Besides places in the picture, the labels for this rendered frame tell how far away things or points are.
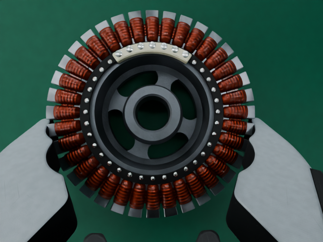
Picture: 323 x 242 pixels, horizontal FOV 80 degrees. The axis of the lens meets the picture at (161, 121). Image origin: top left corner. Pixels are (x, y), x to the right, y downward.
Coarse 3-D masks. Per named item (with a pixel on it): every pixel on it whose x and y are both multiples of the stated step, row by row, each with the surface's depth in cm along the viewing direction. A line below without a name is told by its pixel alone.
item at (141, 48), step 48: (96, 48) 10; (144, 48) 10; (192, 48) 10; (48, 96) 10; (96, 96) 10; (144, 96) 11; (192, 96) 12; (240, 96) 10; (96, 144) 10; (144, 144) 12; (192, 144) 12; (240, 144) 10; (144, 192) 10; (192, 192) 10
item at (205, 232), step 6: (90, 234) 5; (96, 234) 5; (102, 234) 5; (204, 234) 5; (210, 234) 5; (216, 234) 5; (84, 240) 5; (90, 240) 5; (96, 240) 5; (102, 240) 5; (198, 240) 5; (204, 240) 5; (210, 240) 5; (216, 240) 5
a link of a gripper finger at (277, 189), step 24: (264, 144) 9; (288, 144) 9; (264, 168) 8; (288, 168) 8; (240, 192) 7; (264, 192) 7; (288, 192) 7; (312, 192) 7; (240, 216) 6; (264, 216) 6; (288, 216) 6; (312, 216) 6; (240, 240) 7; (264, 240) 6; (288, 240) 5; (312, 240) 5
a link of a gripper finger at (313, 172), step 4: (312, 172) 8; (316, 172) 8; (320, 172) 8; (312, 176) 7; (316, 176) 7; (320, 176) 7; (316, 180) 7; (320, 180) 7; (316, 184) 7; (320, 184) 7; (316, 188) 7; (320, 188) 7; (320, 192) 7; (320, 196) 7; (320, 200) 6; (320, 204) 6
